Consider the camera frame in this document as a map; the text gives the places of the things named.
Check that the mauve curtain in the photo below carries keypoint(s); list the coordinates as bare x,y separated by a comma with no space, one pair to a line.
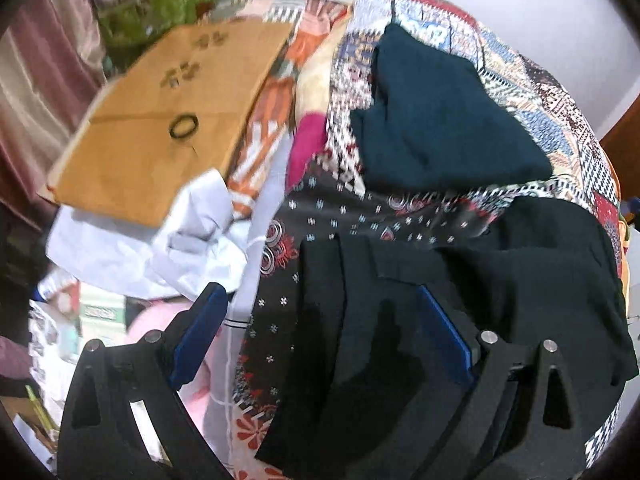
37,75

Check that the patterned patchwork blanket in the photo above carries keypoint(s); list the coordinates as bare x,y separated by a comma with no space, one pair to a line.
380,220

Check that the brown cardboard sheet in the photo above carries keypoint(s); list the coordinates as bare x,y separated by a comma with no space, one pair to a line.
165,115

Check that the magenta cloth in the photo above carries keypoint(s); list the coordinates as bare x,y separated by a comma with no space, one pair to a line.
305,150

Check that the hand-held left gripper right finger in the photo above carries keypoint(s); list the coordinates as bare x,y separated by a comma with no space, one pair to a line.
446,332

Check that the white crumpled cloth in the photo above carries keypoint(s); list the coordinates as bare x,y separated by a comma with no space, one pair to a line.
165,245

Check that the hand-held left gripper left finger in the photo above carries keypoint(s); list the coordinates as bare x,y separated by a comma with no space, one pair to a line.
196,334

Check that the dark teal folded garment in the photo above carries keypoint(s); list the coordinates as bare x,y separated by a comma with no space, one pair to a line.
440,120

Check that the black pants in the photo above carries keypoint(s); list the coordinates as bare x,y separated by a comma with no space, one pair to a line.
450,320

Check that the pink cloth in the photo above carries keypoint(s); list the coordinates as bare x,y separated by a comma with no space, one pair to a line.
172,355

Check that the orange patterned bedsheet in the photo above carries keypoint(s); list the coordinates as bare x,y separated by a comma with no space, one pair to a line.
272,110

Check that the green patterned bag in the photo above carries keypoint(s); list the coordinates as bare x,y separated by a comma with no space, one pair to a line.
155,5

